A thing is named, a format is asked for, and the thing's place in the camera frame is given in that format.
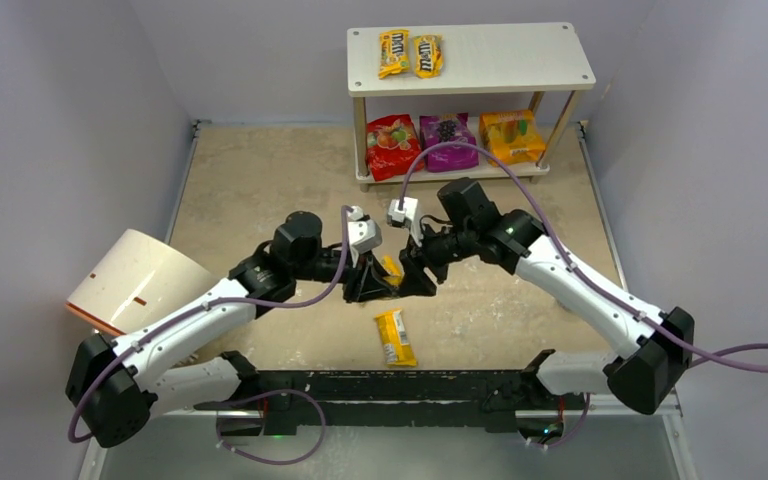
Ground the yellow candy bag back-side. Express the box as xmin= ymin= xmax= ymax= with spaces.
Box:
xmin=380 ymin=255 xmax=404 ymax=287

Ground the yellow candy bag front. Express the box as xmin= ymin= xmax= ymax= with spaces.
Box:
xmin=374 ymin=308 xmax=418 ymax=368

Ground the yellow candy bag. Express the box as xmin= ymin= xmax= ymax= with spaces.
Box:
xmin=374 ymin=308 xmax=418 ymax=368
xmin=413 ymin=34 xmax=444 ymax=79

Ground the red candy bag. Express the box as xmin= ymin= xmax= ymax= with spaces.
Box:
xmin=365 ymin=114 xmax=422 ymax=182

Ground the purple candy bag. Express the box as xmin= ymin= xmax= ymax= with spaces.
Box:
xmin=419 ymin=112 xmax=479 ymax=173

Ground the orange candy bag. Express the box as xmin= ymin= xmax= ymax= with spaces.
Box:
xmin=479 ymin=110 xmax=546 ymax=166

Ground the yellow M&M bag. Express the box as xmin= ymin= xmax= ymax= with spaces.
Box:
xmin=378 ymin=29 xmax=410 ymax=79

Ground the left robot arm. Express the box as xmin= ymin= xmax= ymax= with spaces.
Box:
xmin=66 ymin=207 xmax=382 ymax=448

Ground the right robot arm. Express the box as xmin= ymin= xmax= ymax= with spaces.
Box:
xmin=387 ymin=178 xmax=695 ymax=415

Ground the white two-tier shelf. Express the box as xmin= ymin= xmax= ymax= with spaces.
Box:
xmin=346 ymin=22 xmax=596 ymax=192

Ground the white cylindrical container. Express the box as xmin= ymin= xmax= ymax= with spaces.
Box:
xmin=65 ymin=229 xmax=219 ymax=336

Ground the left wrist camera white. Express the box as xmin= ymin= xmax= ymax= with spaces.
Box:
xmin=346 ymin=206 xmax=383 ymax=262

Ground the black base frame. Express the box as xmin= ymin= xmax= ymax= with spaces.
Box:
xmin=198 ymin=367 xmax=584 ymax=435

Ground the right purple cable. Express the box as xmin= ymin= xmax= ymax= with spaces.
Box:
xmin=398 ymin=140 xmax=768 ymax=452

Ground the purple cable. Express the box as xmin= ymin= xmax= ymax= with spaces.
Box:
xmin=398 ymin=140 xmax=768 ymax=452
xmin=67 ymin=205 xmax=355 ymax=465

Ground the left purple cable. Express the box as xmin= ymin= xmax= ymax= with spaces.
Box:
xmin=67 ymin=205 xmax=355 ymax=465

